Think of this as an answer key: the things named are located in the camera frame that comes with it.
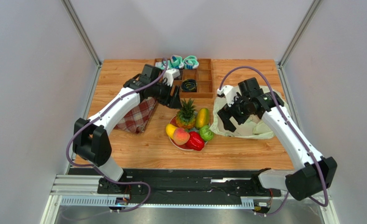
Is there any yellow fake bell pepper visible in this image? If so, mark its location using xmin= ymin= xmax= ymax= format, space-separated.
xmin=166 ymin=124 xmax=177 ymax=139

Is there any teal white sock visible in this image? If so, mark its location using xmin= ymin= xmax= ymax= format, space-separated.
xmin=155 ymin=55 xmax=184 ymax=70
xmin=183 ymin=55 xmax=200 ymax=70

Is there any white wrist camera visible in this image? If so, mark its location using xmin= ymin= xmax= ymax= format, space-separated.
xmin=217 ymin=85 xmax=239 ymax=107
xmin=162 ymin=69 xmax=180 ymax=86

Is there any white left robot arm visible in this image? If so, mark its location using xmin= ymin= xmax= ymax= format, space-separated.
xmin=67 ymin=64 xmax=182 ymax=182

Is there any aluminium frame post right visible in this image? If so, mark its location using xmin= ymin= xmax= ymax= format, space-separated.
xmin=277 ymin=0 xmax=324 ymax=66

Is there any translucent white plastic bag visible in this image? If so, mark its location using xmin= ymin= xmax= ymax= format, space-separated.
xmin=210 ymin=86 xmax=275 ymax=140

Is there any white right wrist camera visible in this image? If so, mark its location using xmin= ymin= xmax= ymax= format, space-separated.
xmin=217 ymin=85 xmax=239 ymax=107

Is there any aluminium frame post left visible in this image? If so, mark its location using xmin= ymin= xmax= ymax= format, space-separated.
xmin=61 ymin=0 xmax=103 ymax=66

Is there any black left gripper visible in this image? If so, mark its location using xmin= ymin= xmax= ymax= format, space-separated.
xmin=150 ymin=80 xmax=183 ymax=110

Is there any fake pineapple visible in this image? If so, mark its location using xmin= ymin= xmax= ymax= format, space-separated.
xmin=175 ymin=98 xmax=196 ymax=130

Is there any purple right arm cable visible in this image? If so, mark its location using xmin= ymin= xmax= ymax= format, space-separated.
xmin=219 ymin=66 xmax=330 ymax=217

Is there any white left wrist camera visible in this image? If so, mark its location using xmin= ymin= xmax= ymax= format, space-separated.
xmin=162 ymin=69 xmax=180 ymax=86

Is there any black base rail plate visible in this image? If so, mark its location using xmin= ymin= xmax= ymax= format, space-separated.
xmin=68 ymin=168 xmax=283 ymax=206

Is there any fake peach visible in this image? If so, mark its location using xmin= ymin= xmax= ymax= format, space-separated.
xmin=173 ymin=127 xmax=190 ymax=145

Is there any aluminium frame post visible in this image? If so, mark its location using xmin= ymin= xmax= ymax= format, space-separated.
xmin=61 ymin=0 xmax=103 ymax=66
xmin=277 ymin=0 xmax=324 ymax=66

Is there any teal white sock right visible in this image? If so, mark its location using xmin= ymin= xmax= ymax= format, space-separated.
xmin=183 ymin=55 xmax=200 ymax=70

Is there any red plaid cloth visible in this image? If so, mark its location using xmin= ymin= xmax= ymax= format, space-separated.
xmin=114 ymin=98 xmax=158 ymax=133

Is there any teal white sock left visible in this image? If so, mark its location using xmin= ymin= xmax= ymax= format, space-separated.
xmin=155 ymin=55 xmax=184 ymax=70

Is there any red fake bell pepper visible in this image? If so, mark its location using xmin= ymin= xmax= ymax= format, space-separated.
xmin=185 ymin=131 xmax=205 ymax=151

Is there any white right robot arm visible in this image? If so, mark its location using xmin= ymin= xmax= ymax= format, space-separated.
xmin=217 ymin=78 xmax=337 ymax=201

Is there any yellow fake mango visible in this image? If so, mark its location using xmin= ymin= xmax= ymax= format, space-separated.
xmin=195 ymin=108 xmax=210 ymax=129

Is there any black yellow cable coil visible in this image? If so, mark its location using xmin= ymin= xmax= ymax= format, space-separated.
xmin=181 ymin=78 xmax=198 ymax=93

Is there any wooden compartment tray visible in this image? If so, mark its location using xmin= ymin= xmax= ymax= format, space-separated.
xmin=152 ymin=58 xmax=215 ymax=99

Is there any red and teal plate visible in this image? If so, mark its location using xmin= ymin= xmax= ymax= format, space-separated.
xmin=169 ymin=116 xmax=207 ymax=151

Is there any white slotted cable duct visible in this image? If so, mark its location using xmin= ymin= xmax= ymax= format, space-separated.
xmin=60 ymin=196 xmax=255 ymax=210

